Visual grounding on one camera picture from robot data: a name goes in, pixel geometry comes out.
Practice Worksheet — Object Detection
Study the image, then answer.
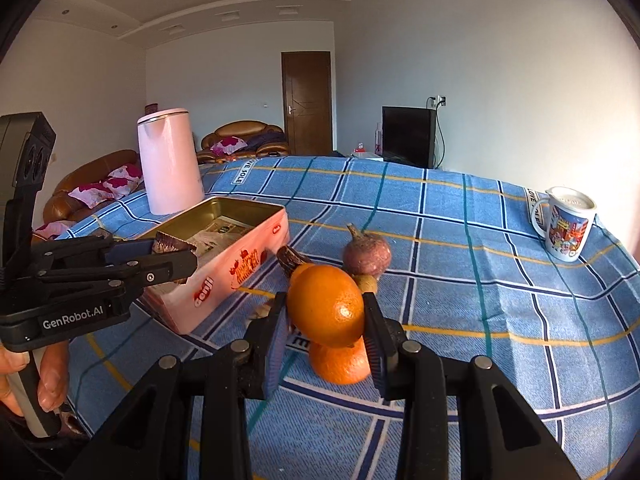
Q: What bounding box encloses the pink metal tin box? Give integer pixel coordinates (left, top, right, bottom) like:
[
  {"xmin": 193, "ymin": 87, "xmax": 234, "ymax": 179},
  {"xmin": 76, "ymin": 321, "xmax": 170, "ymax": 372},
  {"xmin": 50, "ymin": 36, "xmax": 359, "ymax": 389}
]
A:
[{"xmin": 140, "ymin": 196, "xmax": 290, "ymax": 334}]

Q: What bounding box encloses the dark brown fruit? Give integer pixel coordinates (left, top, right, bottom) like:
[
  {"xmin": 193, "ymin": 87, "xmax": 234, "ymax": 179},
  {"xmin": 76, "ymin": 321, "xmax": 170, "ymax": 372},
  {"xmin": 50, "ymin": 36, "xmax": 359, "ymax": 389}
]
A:
[{"xmin": 276, "ymin": 245, "xmax": 311, "ymax": 278}]

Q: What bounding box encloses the large orange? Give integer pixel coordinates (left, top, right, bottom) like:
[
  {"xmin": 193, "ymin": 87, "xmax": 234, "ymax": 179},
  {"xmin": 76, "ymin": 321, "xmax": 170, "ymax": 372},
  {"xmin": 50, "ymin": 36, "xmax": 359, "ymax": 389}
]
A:
[{"xmin": 309, "ymin": 337, "xmax": 371, "ymax": 386}]

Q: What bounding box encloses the small orange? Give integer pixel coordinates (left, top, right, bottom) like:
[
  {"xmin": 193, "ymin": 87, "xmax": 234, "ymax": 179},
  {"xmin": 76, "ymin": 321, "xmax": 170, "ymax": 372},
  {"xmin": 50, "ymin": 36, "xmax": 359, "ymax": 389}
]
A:
[{"xmin": 286, "ymin": 263, "xmax": 364, "ymax": 348}]

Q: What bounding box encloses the purple round fruit with stem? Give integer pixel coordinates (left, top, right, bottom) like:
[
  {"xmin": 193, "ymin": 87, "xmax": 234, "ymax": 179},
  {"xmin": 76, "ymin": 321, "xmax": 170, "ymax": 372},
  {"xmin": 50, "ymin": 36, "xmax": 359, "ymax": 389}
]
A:
[{"xmin": 343, "ymin": 223, "xmax": 392, "ymax": 278}]

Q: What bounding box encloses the small snack jar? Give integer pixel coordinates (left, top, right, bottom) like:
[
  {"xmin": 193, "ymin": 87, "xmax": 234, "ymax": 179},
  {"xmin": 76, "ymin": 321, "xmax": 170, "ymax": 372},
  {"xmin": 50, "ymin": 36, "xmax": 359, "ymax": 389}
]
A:
[{"xmin": 152, "ymin": 232, "xmax": 196, "ymax": 254}]

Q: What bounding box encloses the person's left hand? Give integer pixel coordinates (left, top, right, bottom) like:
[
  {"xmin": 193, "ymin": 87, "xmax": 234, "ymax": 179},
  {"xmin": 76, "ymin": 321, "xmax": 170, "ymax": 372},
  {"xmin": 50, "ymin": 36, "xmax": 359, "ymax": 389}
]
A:
[{"xmin": 0, "ymin": 341, "xmax": 70, "ymax": 416}]

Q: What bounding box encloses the pink floral cushion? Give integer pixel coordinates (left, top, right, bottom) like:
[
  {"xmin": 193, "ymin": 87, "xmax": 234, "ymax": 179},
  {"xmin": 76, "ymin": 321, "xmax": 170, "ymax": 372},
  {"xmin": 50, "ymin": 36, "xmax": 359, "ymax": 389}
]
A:
[{"xmin": 68, "ymin": 164, "xmax": 143, "ymax": 209}]

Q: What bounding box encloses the brown leather sofa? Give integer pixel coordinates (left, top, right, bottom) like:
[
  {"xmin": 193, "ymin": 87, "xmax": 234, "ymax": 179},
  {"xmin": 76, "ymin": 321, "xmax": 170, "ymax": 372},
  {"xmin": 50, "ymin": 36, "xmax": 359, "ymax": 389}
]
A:
[{"xmin": 34, "ymin": 150, "xmax": 143, "ymax": 242}]

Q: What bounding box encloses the pink electric kettle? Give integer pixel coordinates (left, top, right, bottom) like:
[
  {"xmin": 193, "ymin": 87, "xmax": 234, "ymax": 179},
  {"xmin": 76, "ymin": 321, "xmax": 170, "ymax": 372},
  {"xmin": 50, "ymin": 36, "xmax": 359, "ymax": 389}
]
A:
[{"xmin": 137, "ymin": 108, "xmax": 204, "ymax": 216}]

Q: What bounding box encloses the brown leather armchair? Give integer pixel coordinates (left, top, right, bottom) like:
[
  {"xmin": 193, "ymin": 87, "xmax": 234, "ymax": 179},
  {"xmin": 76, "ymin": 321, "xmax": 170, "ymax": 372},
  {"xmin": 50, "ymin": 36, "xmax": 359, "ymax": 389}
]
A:
[{"xmin": 196, "ymin": 120, "xmax": 291, "ymax": 165}]

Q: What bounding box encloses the small tan round fruit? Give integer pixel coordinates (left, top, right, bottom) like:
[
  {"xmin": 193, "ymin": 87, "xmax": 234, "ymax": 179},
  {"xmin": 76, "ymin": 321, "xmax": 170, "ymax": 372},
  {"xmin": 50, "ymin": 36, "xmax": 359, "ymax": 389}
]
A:
[{"xmin": 352, "ymin": 274, "xmax": 378, "ymax": 294}]

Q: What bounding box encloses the white cartoon mug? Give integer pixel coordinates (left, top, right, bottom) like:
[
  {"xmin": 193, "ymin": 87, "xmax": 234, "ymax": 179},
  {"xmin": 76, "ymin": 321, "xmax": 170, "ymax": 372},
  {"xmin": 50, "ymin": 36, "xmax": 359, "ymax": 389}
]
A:
[{"xmin": 529, "ymin": 186, "xmax": 597, "ymax": 263}]

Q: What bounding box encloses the brown wooden door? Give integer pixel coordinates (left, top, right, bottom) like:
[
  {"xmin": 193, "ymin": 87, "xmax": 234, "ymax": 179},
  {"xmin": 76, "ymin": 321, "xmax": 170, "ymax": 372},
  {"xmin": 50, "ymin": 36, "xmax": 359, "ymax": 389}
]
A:
[{"xmin": 281, "ymin": 51, "xmax": 333, "ymax": 155}]

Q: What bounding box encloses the black television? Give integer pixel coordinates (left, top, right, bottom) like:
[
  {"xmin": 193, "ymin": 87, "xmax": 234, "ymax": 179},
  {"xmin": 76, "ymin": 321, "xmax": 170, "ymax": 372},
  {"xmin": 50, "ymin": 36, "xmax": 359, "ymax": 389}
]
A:
[{"xmin": 382, "ymin": 106, "xmax": 436, "ymax": 169}]

